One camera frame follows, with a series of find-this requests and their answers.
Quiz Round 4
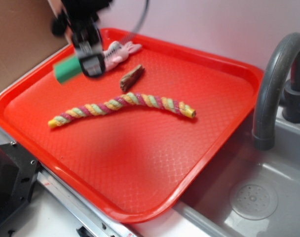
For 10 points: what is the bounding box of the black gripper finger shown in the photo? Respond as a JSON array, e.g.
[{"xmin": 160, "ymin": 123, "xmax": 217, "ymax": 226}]
[{"xmin": 79, "ymin": 54, "xmax": 106, "ymax": 78}]

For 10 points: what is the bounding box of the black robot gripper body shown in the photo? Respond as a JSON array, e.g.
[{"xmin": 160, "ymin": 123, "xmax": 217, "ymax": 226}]
[{"xmin": 50, "ymin": 0, "xmax": 104, "ymax": 58}]

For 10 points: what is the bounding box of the green rectangular block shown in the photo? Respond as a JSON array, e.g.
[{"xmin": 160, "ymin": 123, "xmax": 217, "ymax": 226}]
[{"xmin": 53, "ymin": 56, "xmax": 82, "ymax": 84}]

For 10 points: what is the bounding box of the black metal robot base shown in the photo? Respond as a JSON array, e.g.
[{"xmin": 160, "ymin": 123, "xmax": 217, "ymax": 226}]
[{"xmin": 0, "ymin": 143, "xmax": 39, "ymax": 222}]

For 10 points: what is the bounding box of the pink plush bunny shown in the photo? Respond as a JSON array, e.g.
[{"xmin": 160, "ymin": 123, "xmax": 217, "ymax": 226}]
[{"xmin": 103, "ymin": 41, "xmax": 142, "ymax": 72}]

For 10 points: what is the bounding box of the brown wooden stick piece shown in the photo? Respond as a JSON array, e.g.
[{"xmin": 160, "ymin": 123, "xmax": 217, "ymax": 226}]
[{"xmin": 119, "ymin": 64, "xmax": 145, "ymax": 92}]

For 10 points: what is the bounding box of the brown cardboard panel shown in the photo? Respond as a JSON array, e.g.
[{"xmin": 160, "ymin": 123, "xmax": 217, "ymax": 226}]
[{"xmin": 0, "ymin": 0, "xmax": 67, "ymax": 93}]

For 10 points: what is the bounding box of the red plastic tray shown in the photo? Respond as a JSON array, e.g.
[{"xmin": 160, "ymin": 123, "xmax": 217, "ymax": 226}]
[{"xmin": 0, "ymin": 35, "xmax": 263, "ymax": 224}]

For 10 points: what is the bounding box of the grey curved faucet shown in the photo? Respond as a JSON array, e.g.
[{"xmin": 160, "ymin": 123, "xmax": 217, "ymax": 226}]
[{"xmin": 252, "ymin": 33, "xmax": 300, "ymax": 151}]

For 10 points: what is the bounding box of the grey sink basin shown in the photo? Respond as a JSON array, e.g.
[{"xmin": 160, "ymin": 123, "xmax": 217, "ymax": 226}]
[{"xmin": 175, "ymin": 117, "xmax": 300, "ymax": 237}]

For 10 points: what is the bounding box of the round sink drain strainer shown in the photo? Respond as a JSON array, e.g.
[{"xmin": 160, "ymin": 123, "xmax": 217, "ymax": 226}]
[{"xmin": 229, "ymin": 181, "xmax": 278, "ymax": 220}]

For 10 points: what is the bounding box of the black coiled cable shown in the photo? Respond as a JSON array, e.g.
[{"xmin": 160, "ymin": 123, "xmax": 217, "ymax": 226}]
[{"xmin": 104, "ymin": 0, "xmax": 150, "ymax": 59}]

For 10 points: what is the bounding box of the multicolour twisted rope toy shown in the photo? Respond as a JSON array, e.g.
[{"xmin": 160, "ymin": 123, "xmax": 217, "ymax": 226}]
[{"xmin": 48, "ymin": 92, "xmax": 196, "ymax": 128}]

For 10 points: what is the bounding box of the dark faucet handle base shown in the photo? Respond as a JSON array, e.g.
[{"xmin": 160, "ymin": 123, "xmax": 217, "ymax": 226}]
[{"xmin": 280, "ymin": 66, "xmax": 300, "ymax": 124}]

